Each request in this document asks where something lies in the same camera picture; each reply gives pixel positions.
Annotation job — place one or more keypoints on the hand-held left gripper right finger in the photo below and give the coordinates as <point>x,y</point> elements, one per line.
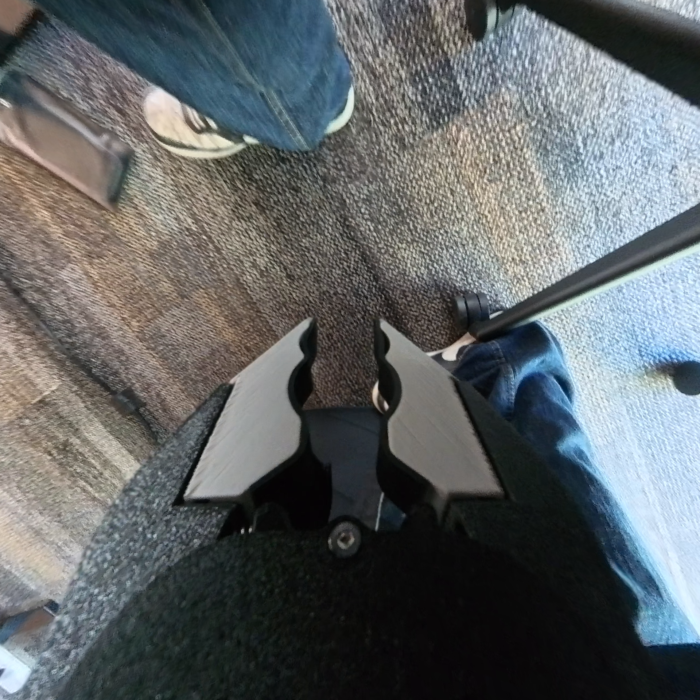
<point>443,432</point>

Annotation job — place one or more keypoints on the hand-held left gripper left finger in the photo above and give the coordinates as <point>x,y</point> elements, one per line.
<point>246,437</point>

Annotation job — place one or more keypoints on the person's left grey sneaker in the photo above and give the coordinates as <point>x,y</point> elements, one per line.
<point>443,353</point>

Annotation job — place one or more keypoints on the person's grey sneaker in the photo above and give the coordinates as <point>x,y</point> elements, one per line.
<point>186,126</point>
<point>443,353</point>

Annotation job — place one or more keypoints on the person's left leg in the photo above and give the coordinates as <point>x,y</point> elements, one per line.
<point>558,437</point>

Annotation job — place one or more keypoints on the person's leg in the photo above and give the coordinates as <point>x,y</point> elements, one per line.
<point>558,437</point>
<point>235,60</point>

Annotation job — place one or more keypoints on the black swivel chair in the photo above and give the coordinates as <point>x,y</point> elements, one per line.
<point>601,273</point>

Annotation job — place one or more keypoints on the person's right grey sneaker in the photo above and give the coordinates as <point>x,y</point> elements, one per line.
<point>186,126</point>

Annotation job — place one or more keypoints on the black pouch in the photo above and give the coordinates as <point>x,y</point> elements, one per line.
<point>65,147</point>

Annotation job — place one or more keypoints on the person's right leg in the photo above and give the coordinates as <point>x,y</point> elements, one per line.
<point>235,60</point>

